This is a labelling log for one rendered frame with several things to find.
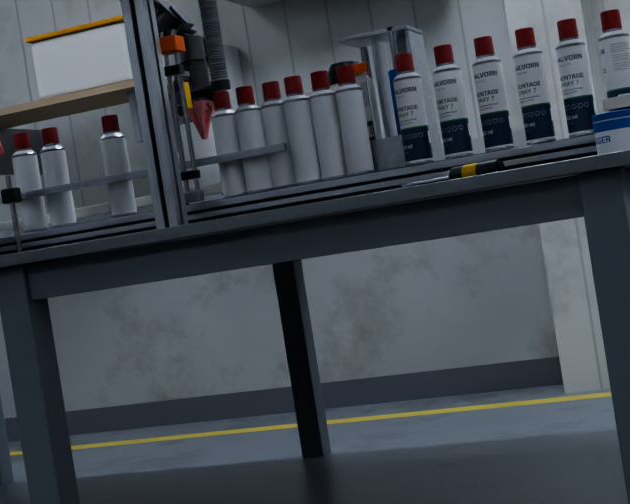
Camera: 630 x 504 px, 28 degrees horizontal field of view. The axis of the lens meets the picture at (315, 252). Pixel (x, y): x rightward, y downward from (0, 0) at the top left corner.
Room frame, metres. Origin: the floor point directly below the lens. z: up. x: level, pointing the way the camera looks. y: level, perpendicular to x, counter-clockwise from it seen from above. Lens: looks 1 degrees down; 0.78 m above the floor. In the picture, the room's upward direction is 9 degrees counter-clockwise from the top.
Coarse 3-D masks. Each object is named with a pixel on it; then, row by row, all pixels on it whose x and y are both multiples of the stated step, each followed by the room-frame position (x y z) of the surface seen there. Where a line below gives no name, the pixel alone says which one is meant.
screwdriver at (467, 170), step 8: (496, 160) 2.03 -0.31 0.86; (456, 168) 2.07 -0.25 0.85; (464, 168) 2.06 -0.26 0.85; (472, 168) 2.05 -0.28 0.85; (480, 168) 2.04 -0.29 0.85; (488, 168) 2.03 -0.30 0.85; (496, 168) 2.03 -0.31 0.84; (504, 168) 2.04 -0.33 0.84; (448, 176) 2.09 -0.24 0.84; (456, 176) 2.07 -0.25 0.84; (464, 176) 2.06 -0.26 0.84; (408, 184) 2.14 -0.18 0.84
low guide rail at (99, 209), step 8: (216, 184) 2.48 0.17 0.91; (184, 192) 2.51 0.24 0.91; (208, 192) 2.49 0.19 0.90; (216, 192) 2.48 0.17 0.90; (136, 200) 2.55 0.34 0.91; (144, 200) 2.54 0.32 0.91; (80, 208) 2.59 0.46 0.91; (88, 208) 2.59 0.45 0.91; (96, 208) 2.58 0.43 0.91; (104, 208) 2.57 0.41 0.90; (48, 216) 2.62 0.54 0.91; (80, 216) 2.59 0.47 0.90; (0, 224) 2.66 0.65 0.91; (8, 224) 2.66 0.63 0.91
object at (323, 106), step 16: (320, 80) 2.34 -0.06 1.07; (320, 96) 2.33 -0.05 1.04; (320, 112) 2.33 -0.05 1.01; (336, 112) 2.34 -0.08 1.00; (320, 128) 2.33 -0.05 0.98; (336, 128) 2.34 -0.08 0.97; (320, 144) 2.34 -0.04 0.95; (336, 144) 2.33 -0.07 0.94; (320, 160) 2.34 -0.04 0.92; (336, 160) 2.33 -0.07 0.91; (336, 176) 2.33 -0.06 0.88
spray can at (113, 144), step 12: (108, 120) 2.51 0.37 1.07; (108, 132) 2.51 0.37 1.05; (108, 144) 2.50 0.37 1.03; (120, 144) 2.50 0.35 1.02; (108, 156) 2.50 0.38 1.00; (120, 156) 2.50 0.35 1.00; (108, 168) 2.50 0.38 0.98; (120, 168) 2.50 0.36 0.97; (108, 192) 2.51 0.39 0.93; (120, 192) 2.50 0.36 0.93; (132, 192) 2.51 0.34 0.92; (120, 204) 2.50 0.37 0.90; (132, 204) 2.51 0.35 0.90
